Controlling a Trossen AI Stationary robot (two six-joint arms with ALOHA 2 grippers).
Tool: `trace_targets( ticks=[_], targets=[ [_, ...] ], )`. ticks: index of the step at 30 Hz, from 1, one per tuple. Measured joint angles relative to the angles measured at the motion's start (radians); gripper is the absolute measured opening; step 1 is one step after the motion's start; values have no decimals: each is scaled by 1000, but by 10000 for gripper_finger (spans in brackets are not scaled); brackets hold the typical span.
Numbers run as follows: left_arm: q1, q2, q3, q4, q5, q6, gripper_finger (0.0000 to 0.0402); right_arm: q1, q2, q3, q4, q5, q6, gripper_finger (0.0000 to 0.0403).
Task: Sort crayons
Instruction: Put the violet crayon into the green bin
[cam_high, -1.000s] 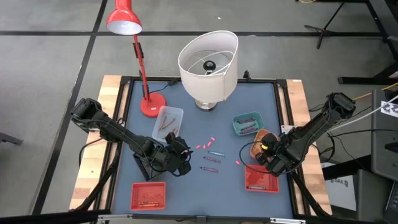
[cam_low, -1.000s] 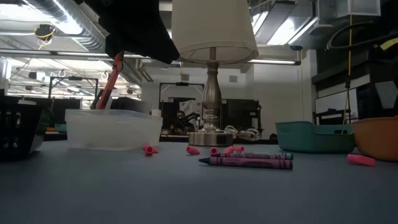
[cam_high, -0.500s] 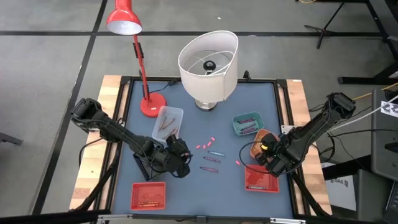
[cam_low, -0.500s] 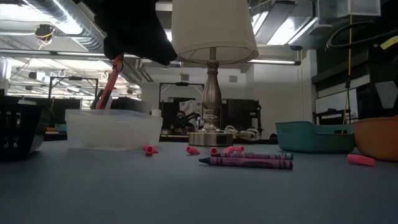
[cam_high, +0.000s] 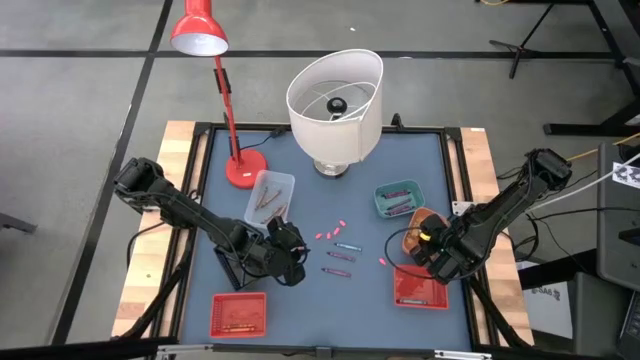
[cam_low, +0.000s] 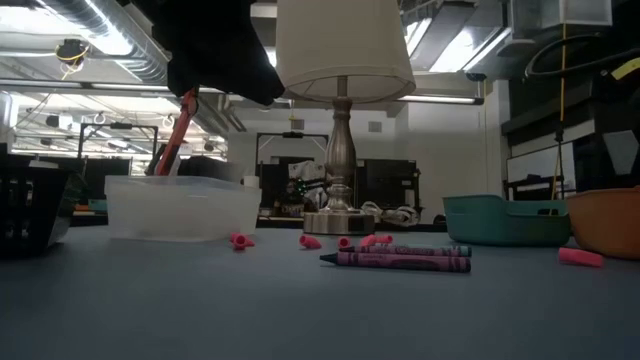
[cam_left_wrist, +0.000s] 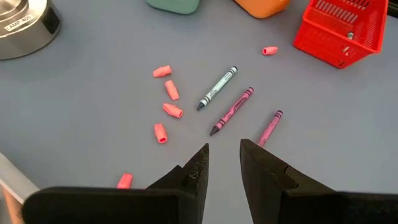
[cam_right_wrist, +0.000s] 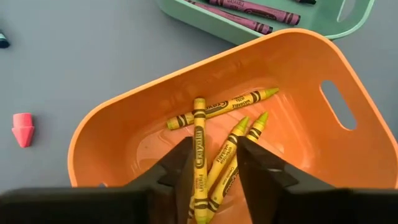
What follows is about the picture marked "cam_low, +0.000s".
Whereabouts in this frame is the whiteboard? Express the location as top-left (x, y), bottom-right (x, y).
top-left (505, 141), bottom-right (577, 201)

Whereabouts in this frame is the pile of crayons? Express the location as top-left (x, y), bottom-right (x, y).
top-left (319, 251), bottom-right (473, 274)

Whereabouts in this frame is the black workstation frame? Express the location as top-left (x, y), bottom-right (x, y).
top-left (254, 131), bottom-right (331, 224)

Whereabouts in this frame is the long ceiling light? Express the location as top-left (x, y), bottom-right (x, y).
top-left (397, 93), bottom-right (485, 106)
top-left (0, 78), bottom-right (174, 97)

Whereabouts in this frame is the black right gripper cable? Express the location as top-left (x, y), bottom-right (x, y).
top-left (524, 32), bottom-right (640, 81)

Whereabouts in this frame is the black mesh basket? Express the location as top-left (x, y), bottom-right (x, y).
top-left (0, 164), bottom-right (76, 260)

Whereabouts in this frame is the white coiled cord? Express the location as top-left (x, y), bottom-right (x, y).
top-left (360, 200), bottom-right (423, 228)

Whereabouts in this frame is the orange plastic bin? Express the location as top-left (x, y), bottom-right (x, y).
top-left (565, 185), bottom-right (640, 260)

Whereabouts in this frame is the yellow ceiling cable reel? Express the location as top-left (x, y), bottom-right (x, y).
top-left (53, 38), bottom-right (92, 67)

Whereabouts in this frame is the clear plastic bin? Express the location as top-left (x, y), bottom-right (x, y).
top-left (103, 174), bottom-right (263, 244)

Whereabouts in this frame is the purple crayon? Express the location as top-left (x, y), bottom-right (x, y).
top-left (339, 243), bottom-right (454, 258)

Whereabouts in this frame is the light blue crayon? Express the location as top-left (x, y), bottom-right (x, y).
top-left (404, 243), bottom-right (473, 257)

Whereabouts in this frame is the yellow extension cord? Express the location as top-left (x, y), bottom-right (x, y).
top-left (549, 22), bottom-right (570, 201)

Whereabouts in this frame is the white shade silver table lamp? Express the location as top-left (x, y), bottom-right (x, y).
top-left (274, 0), bottom-right (417, 236)

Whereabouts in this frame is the silver ventilation duct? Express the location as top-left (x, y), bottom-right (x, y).
top-left (37, 0), bottom-right (234, 135)

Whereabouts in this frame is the grey panel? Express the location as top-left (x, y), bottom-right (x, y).
top-left (602, 130), bottom-right (640, 176)

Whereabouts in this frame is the teal plastic bin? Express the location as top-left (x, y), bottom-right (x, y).
top-left (441, 193), bottom-right (574, 247)

